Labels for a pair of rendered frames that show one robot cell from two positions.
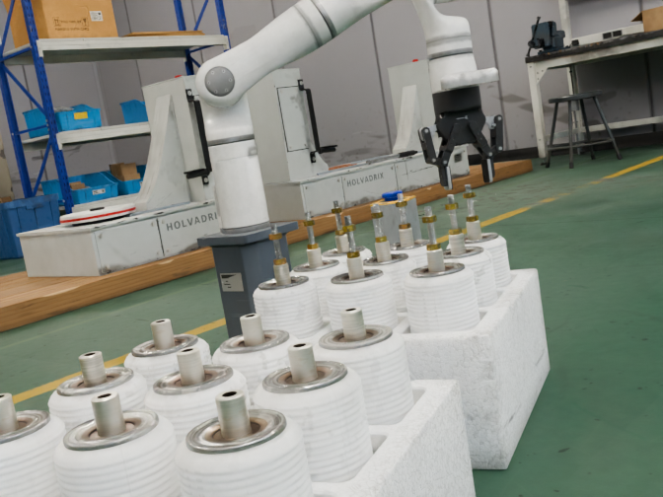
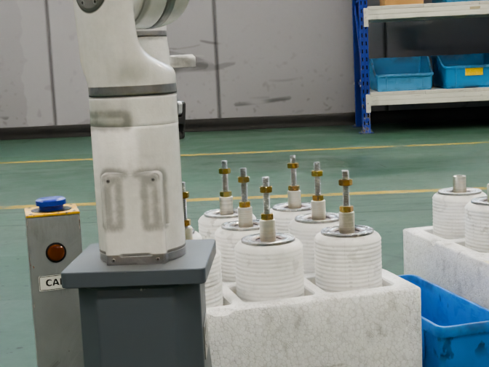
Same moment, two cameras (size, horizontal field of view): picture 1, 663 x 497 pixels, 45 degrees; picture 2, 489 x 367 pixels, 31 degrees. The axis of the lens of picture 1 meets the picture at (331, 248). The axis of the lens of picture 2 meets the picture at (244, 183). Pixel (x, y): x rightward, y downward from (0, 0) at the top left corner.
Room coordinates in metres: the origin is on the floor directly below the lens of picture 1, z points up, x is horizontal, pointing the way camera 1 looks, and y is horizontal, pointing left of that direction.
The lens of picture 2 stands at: (2.07, 0.95, 0.50)
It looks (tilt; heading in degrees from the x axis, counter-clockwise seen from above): 8 degrees down; 230
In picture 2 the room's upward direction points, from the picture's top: 3 degrees counter-clockwise
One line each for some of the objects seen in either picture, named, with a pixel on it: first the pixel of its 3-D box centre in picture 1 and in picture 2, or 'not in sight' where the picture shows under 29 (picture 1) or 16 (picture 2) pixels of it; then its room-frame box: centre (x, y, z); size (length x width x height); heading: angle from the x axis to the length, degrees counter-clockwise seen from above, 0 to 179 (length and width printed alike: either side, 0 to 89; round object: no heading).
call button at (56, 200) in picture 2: (392, 197); (51, 205); (1.51, -0.13, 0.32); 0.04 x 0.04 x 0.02
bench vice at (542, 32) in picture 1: (546, 35); not in sight; (5.53, -1.68, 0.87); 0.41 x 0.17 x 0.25; 138
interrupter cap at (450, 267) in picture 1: (437, 270); (295, 207); (1.06, -0.14, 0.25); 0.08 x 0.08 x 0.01
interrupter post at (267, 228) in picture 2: (315, 258); (268, 231); (1.27, 0.03, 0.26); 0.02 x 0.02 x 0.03
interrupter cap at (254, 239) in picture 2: (316, 266); (268, 239); (1.27, 0.03, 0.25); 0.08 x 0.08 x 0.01
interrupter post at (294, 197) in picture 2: (435, 261); (294, 199); (1.06, -0.14, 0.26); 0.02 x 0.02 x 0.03
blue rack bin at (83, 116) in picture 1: (63, 119); not in sight; (6.15, 1.84, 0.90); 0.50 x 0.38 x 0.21; 49
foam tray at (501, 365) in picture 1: (400, 359); (250, 328); (1.22, -0.08, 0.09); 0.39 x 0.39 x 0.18; 65
